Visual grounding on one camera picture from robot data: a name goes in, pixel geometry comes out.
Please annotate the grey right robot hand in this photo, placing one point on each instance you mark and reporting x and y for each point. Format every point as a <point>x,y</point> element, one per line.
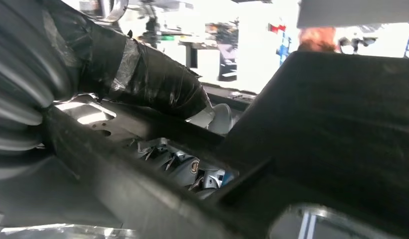
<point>151,76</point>

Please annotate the stamped silver metal panel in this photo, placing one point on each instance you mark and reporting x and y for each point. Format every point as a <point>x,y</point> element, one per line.
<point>88,115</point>

